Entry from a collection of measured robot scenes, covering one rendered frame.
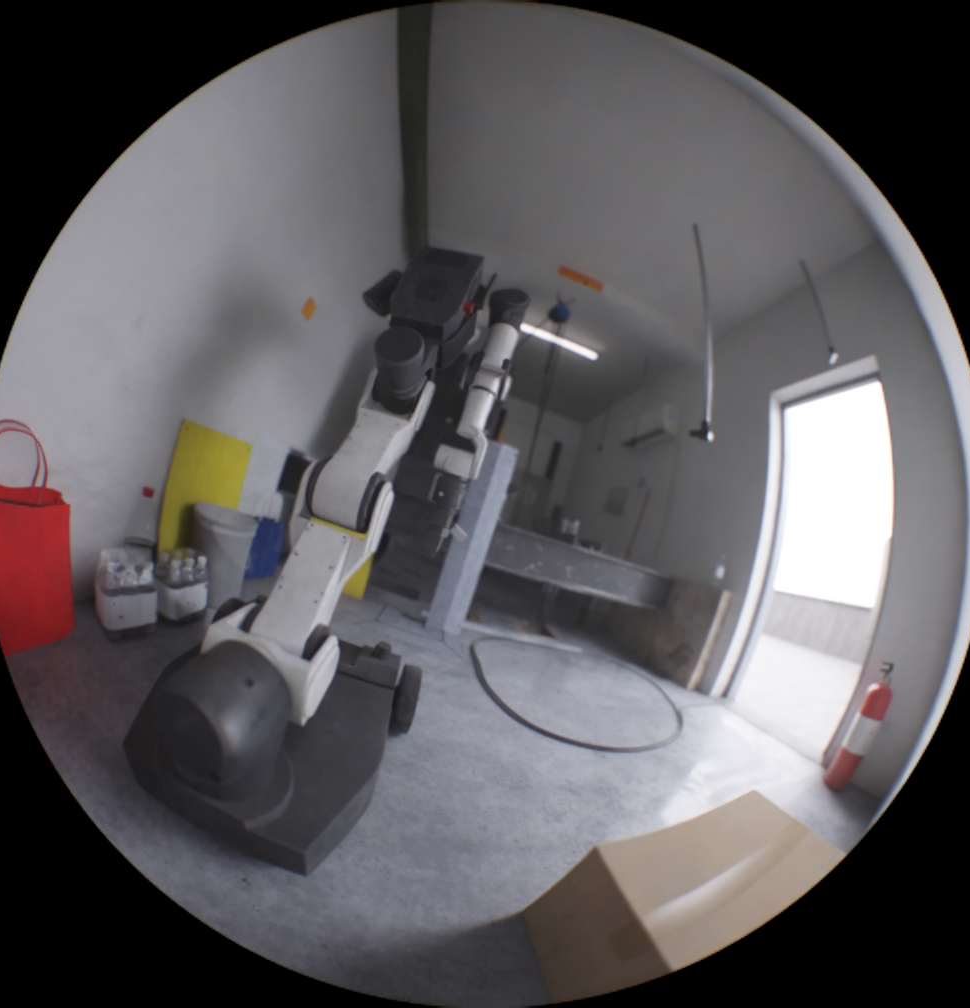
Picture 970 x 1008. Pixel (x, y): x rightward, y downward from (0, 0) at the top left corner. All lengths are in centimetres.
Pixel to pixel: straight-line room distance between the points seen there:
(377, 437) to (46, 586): 96
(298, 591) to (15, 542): 73
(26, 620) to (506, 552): 208
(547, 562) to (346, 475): 148
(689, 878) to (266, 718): 57
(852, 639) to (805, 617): 152
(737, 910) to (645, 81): 264
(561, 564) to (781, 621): 796
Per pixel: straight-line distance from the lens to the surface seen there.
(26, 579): 98
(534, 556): 189
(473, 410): 86
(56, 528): 97
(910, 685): 180
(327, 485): 66
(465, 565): 164
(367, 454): 72
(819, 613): 890
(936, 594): 180
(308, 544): 66
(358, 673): 81
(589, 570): 204
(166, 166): 118
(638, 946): 48
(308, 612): 60
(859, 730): 165
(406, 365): 71
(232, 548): 125
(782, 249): 275
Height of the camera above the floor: 61
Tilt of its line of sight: 4 degrees up
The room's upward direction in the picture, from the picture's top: 18 degrees clockwise
